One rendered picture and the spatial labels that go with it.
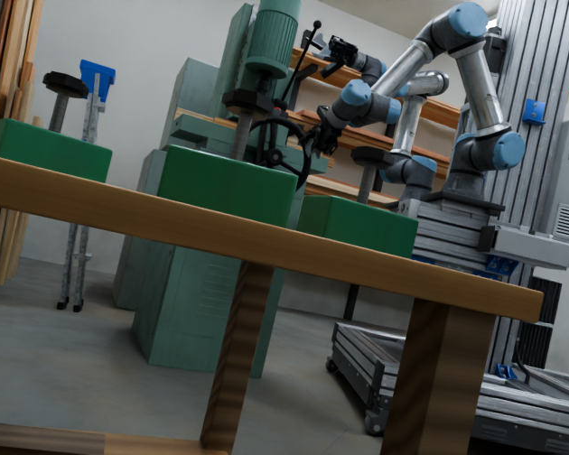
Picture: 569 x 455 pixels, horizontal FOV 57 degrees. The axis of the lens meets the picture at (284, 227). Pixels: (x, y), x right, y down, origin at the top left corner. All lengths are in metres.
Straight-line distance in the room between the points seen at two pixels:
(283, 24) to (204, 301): 1.12
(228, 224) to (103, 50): 4.23
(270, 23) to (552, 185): 1.25
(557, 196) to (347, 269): 1.91
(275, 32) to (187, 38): 2.45
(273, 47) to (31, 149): 1.69
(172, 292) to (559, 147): 1.55
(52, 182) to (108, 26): 4.29
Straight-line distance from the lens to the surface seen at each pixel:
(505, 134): 1.82
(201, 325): 1.99
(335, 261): 0.33
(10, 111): 3.04
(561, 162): 2.24
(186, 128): 1.94
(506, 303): 0.41
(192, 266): 1.94
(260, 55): 2.18
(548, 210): 2.21
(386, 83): 1.78
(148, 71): 4.50
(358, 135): 4.40
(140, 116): 4.42
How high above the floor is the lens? 0.52
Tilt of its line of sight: 2 degrees up
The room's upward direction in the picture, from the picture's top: 13 degrees clockwise
